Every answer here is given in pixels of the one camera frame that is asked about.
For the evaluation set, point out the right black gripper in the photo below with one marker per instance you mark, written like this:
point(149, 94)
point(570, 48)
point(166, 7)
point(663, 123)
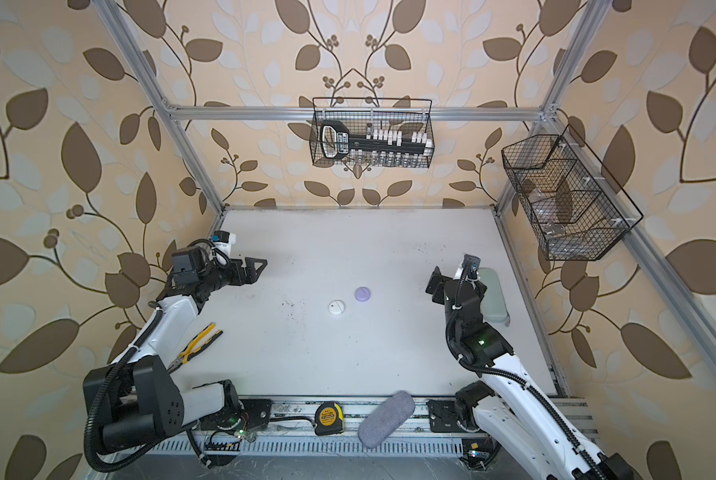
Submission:
point(439, 295)

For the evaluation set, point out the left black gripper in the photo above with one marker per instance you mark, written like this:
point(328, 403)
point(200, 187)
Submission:
point(249, 276)

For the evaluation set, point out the purple earbud charging case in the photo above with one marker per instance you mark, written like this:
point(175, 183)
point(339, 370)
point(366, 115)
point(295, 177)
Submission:
point(362, 294)

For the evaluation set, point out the white earbud charging case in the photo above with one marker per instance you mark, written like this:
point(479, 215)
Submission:
point(337, 308)

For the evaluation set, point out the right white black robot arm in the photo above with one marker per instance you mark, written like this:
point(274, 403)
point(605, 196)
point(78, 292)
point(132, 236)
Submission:
point(505, 401)

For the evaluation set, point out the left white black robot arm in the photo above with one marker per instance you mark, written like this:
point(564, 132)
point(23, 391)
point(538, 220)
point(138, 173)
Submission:
point(134, 404)

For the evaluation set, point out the green glasses case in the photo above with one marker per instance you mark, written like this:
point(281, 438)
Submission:
point(493, 305)

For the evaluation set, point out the grey fabric glasses case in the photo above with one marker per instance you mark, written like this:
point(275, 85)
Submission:
point(387, 418)

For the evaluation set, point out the yellow black tape measure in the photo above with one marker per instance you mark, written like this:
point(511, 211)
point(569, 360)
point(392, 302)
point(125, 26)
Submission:
point(329, 419)

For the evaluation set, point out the yellow handled pliers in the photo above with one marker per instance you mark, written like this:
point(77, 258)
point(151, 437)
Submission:
point(201, 342)

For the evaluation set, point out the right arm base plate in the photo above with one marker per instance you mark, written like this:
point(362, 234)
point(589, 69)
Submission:
point(443, 418)

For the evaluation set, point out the aluminium frame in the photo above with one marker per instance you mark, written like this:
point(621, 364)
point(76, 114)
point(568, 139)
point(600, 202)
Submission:
point(674, 292)

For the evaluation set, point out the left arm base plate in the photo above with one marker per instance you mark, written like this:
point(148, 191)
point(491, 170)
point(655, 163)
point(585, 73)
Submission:
point(254, 413)

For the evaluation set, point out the black socket holder rail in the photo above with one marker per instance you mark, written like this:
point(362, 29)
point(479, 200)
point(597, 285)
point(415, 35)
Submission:
point(336, 141)

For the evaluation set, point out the right black wire basket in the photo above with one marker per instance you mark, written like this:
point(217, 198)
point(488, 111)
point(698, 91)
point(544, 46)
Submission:
point(576, 210)

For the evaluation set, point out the black wire basket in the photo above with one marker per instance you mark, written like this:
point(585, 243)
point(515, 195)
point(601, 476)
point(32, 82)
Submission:
point(405, 113)
point(576, 210)

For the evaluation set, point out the back black wire basket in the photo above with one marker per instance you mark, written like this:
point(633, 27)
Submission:
point(405, 113)

